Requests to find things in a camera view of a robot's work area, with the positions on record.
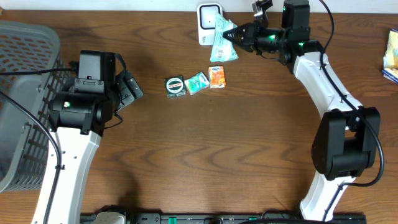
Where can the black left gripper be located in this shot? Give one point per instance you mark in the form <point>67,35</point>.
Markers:
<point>127,95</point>

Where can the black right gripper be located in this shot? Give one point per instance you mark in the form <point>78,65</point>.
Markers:
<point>247,38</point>

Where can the teal long snack packet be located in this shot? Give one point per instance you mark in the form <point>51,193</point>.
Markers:
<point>222,49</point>

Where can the green round-logo box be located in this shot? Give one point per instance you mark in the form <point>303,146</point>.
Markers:
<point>175,86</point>

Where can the orange small tissue pack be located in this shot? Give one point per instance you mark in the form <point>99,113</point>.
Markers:
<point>216,77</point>

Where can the teal small tissue pack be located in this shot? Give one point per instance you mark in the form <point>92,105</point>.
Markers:
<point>196,83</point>

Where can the large yellow snack bag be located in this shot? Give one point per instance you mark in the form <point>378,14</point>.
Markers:
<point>389,70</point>

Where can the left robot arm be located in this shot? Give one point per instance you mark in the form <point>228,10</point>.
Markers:
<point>78,116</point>

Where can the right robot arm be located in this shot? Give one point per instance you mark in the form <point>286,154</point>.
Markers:
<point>346,143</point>

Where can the white barcode scanner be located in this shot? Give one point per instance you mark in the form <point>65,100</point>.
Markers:
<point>206,19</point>

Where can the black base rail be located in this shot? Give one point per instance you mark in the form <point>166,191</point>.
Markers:
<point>114,214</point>

